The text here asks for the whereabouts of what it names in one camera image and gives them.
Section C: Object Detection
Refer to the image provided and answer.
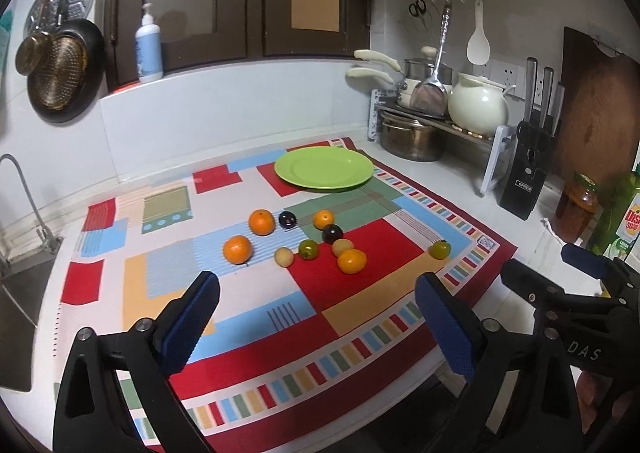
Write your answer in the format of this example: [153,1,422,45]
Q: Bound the green dish soap bottle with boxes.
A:
[587,165,639,260]

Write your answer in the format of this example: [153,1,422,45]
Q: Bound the yellow orange citrus fruit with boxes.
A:
[337,248,367,274]

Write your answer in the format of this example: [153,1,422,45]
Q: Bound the round metal grill plate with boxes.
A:
[23,0,94,37]

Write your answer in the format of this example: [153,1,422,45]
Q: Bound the green plate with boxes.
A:
[274,147,374,191]

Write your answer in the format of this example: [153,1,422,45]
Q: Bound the brown cutting board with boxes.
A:
[552,26,639,191]

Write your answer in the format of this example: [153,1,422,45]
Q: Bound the black frying pan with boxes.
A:
[27,17,105,124]

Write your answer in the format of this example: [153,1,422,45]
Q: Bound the small brass strainer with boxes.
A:
[15,32,52,76]

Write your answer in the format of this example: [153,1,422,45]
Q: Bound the large orange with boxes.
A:
[247,210,276,236]
[222,235,254,265]

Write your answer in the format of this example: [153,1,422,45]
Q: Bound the steel pot under rack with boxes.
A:
[378,112,447,162]

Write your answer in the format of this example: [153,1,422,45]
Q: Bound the dark plum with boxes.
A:
[278,210,297,229]
[322,224,344,245]

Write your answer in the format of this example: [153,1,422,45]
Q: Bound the cream ceramic jar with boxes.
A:
[448,73,515,137]

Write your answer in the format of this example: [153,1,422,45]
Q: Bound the person's right hand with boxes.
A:
[576,371,634,433]

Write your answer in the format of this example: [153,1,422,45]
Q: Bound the small orange mandarin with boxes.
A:
[312,210,335,231]

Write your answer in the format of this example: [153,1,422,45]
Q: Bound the metal spatula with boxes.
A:
[409,2,451,118]

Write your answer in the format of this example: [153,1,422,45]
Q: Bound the steel sink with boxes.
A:
[0,246,58,392]

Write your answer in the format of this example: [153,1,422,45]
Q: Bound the pale yellow fruit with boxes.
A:
[273,247,294,268]
[332,237,354,257]

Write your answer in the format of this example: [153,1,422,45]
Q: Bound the colourful patchwork table mat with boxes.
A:
[54,148,515,452]

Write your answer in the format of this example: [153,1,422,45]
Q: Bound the metal dish rack shelf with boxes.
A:
[367,89,515,196]

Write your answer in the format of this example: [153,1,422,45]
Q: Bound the cream handled saucepan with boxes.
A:
[345,49,420,109]

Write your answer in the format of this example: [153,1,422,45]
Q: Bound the steel lidded pot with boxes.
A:
[405,46,452,85]

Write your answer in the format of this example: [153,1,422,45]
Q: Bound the black scissors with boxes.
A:
[408,0,427,30]

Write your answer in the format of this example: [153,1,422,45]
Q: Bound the white blue soap dispenser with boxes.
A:
[134,2,164,84]

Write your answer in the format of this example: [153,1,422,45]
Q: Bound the white rice paddle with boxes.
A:
[466,0,490,65]

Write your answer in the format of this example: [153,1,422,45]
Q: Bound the orange sauce jar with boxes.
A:
[551,173,598,243]

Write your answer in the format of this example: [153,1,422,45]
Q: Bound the black knife block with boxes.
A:
[499,57,565,220]

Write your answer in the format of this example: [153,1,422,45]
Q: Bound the green tomato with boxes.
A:
[428,239,451,260]
[297,239,319,260]

